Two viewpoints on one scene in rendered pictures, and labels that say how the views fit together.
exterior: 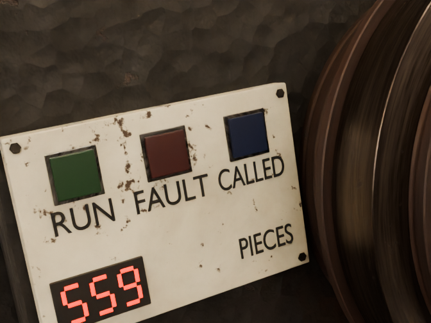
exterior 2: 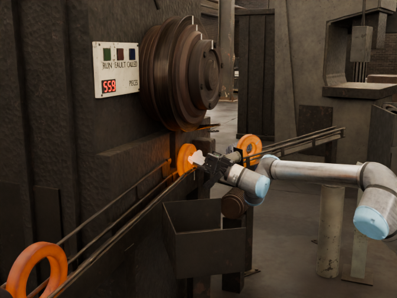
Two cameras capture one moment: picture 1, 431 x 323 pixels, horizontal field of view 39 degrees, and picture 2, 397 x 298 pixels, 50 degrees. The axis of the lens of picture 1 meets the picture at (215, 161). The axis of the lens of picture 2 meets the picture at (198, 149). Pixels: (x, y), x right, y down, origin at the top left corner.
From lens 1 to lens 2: 1.18 m
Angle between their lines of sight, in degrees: 42
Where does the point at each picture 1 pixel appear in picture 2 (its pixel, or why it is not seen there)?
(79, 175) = (108, 54)
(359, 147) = (162, 57)
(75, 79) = (104, 31)
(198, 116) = (124, 47)
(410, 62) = (173, 40)
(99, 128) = (110, 44)
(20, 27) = (97, 16)
